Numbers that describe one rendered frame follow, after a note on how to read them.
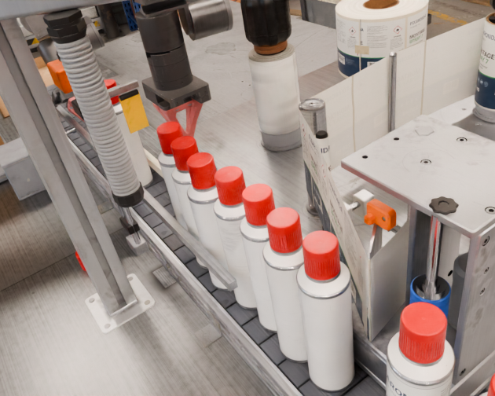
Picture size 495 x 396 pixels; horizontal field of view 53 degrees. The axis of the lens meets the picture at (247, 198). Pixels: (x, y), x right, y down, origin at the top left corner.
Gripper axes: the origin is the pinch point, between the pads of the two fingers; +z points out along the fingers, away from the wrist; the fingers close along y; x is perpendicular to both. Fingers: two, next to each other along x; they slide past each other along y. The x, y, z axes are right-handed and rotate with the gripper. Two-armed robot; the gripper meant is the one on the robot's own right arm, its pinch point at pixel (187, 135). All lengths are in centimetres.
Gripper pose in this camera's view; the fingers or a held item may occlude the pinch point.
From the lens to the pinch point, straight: 80.4
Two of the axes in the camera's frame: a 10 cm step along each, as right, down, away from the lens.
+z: 1.5, 7.9, 5.9
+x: -8.2, 4.4, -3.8
